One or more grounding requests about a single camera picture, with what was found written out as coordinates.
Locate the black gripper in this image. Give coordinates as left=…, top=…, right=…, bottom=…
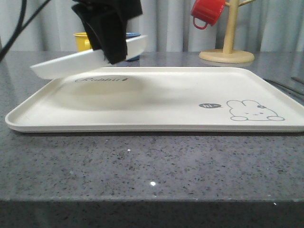
left=72, top=0, right=143, bottom=64

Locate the white round plate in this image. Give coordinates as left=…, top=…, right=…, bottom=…
left=30, top=35, right=148, bottom=79

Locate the silver metal chopstick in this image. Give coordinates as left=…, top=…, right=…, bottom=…
left=291, top=77, right=304, bottom=85

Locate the silver metal fork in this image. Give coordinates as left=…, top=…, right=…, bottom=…
left=263, top=78, right=304, bottom=96

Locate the yellow enamel mug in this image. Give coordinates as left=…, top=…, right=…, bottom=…
left=73, top=32, right=92, bottom=52

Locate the blue enamel mug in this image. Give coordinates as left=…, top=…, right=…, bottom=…
left=126, top=32, right=141, bottom=61

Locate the red enamel mug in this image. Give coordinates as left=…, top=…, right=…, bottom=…
left=190, top=0, right=226, bottom=29

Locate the wooden mug tree stand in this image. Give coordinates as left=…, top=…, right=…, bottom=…
left=199, top=0, right=255, bottom=64

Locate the cream rabbit print tray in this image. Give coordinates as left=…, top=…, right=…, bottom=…
left=5, top=67, right=304, bottom=133

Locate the grey pleated curtain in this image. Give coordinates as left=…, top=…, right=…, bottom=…
left=11, top=0, right=304, bottom=52

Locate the black cable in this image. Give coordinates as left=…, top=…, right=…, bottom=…
left=0, top=0, right=52, bottom=63

